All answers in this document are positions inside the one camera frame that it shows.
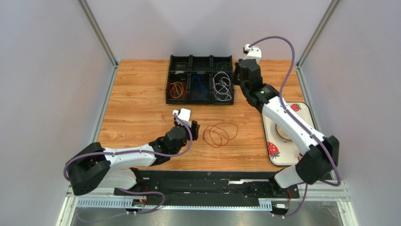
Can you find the blue wire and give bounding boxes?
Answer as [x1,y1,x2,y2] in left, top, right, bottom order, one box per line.
[192,75,208,97]

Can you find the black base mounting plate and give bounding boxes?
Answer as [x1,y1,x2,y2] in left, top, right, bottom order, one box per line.
[128,170,300,207]

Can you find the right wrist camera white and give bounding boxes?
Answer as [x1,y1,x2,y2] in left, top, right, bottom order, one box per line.
[243,44,262,63]

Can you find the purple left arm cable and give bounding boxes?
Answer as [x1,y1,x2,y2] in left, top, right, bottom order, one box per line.
[63,111,193,215]

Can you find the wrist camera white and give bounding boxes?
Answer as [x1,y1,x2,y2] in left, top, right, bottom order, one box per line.
[243,44,262,63]
[173,108,192,127]

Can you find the white wire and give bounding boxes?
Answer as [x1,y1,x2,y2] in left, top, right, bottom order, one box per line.
[212,71,233,102]

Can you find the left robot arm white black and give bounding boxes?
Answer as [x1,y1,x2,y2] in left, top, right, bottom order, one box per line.
[63,121,200,196]

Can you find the beige ceramic bowl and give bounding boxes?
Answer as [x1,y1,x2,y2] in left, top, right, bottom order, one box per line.
[275,124,292,142]

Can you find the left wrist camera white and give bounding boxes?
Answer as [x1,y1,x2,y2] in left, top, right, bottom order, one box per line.
[173,108,192,127]

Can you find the aluminium frame rail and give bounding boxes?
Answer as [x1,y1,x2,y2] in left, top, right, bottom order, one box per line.
[57,170,358,226]

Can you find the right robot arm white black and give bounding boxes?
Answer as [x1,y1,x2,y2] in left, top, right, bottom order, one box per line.
[233,59,339,191]

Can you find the black six-compartment tray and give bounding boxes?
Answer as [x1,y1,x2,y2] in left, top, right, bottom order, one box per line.
[165,55,235,105]

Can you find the strawberry pattern white tray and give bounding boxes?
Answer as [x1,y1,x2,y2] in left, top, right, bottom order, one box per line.
[262,102,314,167]

